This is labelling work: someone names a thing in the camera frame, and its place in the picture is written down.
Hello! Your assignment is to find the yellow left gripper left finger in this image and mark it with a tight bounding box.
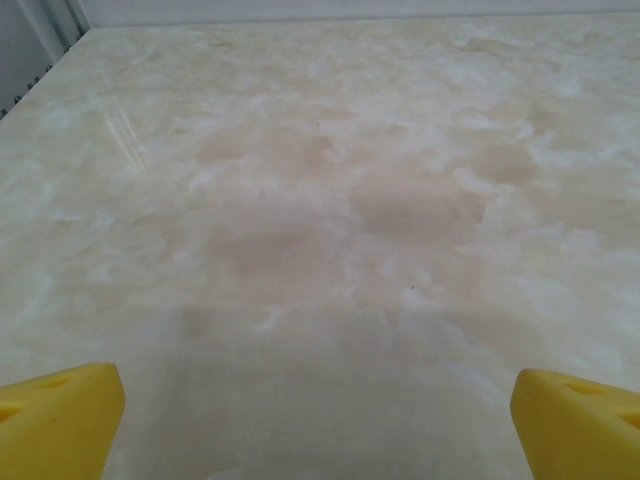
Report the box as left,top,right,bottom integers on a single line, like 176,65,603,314
0,362,126,480

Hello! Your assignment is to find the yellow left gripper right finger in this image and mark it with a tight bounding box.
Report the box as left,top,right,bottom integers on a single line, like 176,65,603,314
510,368,640,480

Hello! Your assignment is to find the aluminium table edge frame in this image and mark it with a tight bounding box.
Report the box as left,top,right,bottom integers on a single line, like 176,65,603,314
0,0,93,124

